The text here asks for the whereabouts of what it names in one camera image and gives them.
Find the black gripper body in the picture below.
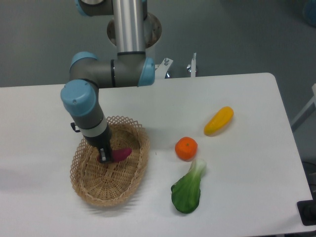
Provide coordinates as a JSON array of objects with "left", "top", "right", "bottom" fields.
[{"left": 71, "top": 122, "right": 112, "bottom": 151}]

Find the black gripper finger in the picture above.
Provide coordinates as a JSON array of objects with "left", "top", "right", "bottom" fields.
[{"left": 98, "top": 143, "right": 114, "bottom": 163}]

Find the purple sweet potato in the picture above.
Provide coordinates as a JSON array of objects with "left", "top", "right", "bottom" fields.
[{"left": 112, "top": 148, "right": 132, "bottom": 162}]

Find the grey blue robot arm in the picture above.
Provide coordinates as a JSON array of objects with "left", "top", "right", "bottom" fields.
[{"left": 60, "top": 0, "right": 155, "bottom": 163}]

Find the woven wicker basket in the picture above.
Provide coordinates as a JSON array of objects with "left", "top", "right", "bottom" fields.
[{"left": 70, "top": 116, "right": 150, "bottom": 207}]

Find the orange mandarin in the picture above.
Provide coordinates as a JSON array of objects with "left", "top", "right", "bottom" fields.
[{"left": 174, "top": 137, "right": 198, "bottom": 161}]

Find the green bok choy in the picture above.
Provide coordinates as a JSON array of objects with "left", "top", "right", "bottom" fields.
[{"left": 171, "top": 159, "right": 207, "bottom": 214}]

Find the black device at table edge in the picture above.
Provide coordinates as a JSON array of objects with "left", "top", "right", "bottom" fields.
[{"left": 297, "top": 200, "right": 316, "bottom": 226}]

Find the white furniture leg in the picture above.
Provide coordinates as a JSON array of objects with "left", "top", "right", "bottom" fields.
[{"left": 290, "top": 84, "right": 316, "bottom": 132}]

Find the white metal mounting frame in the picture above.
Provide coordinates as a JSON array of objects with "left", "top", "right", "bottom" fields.
[{"left": 155, "top": 52, "right": 198, "bottom": 79}]

